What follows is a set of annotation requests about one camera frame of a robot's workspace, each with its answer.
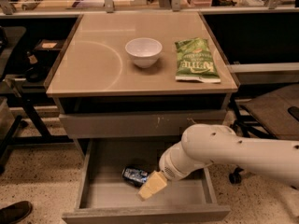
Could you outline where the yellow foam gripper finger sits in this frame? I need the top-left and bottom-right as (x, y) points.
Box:
(138, 171), (167, 201)

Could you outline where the blue pepsi can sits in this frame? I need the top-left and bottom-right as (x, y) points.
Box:
(121, 167), (150, 187)

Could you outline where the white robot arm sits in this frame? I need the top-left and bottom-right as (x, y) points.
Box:
(138, 124), (299, 200)

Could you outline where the open grey middle drawer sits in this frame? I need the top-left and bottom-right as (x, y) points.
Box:
(63, 139), (230, 224)

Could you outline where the closed grey top drawer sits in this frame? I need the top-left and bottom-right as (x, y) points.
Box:
(60, 109), (226, 139)

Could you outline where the grey drawer cabinet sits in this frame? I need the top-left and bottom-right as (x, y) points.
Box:
(43, 11), (240, 224)

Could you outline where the green chip bag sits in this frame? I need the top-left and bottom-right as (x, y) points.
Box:
(175, 37), (221, 83)

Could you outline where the white ceramic bowl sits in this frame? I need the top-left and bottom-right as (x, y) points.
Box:
(125, 37), (163, 68)

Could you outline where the black office chair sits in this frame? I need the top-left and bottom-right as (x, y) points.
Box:
(230, 84), (299, 189)

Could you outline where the dark brown shoe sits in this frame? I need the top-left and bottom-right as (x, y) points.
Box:
(0, 201), (33, 224)

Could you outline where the dark bottle with label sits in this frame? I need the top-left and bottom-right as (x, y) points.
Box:
(26, 51), (38, 66)

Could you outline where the black desk frame left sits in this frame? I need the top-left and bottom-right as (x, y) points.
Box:
(0, 26), (74, 175)

